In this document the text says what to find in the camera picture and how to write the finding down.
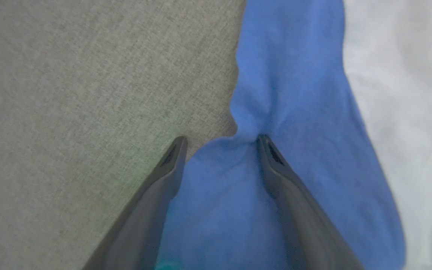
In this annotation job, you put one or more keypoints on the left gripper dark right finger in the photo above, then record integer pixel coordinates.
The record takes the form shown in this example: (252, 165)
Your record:
(306, 225)

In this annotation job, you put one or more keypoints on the grey fabric sofa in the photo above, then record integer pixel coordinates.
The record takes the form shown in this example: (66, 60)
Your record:
(88, 93)

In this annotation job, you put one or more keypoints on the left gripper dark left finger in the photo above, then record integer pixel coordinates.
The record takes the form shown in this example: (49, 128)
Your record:
(144, 217)

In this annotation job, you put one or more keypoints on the white garment with blue sleeves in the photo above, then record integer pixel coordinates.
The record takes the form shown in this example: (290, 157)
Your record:
(313, 112)

